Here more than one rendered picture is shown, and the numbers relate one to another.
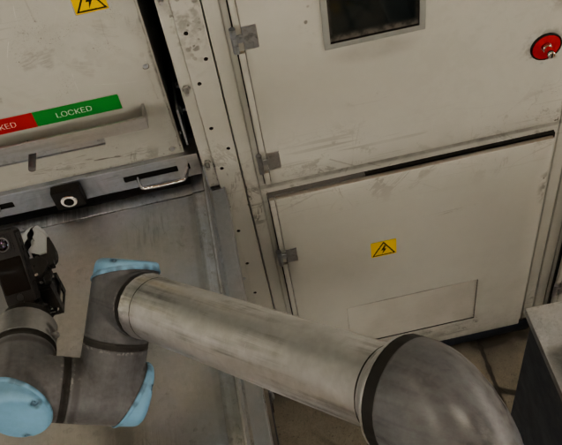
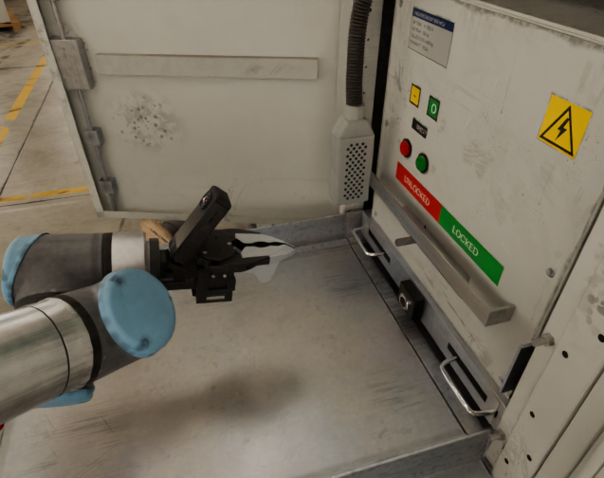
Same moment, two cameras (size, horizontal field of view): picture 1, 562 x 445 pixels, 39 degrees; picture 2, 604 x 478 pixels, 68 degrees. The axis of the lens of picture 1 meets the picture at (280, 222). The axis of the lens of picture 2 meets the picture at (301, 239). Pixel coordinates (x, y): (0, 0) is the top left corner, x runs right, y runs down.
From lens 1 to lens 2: 94 cm
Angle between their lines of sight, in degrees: 54
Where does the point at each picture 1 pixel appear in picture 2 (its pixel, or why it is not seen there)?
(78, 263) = (340, 333)
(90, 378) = not seen: hidden behind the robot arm
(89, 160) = (445, 296)
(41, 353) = (76, 269)
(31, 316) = (129, 251)
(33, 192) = (401, 269)
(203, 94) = (558, 372)
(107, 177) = (440, 324)
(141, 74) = (539, 275)
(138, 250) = (365, 386)
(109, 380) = not seen: hidden behind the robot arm
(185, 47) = (592, 291)
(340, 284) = not seen: outside the picture
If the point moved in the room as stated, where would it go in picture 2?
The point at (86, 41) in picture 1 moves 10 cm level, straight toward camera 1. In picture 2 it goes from (522, 180) to (460, 201)
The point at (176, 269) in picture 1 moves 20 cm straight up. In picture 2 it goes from (342, 435) to (351, 350)
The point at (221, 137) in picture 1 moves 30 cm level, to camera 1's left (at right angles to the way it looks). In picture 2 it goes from (533, 438) to (419, 276)
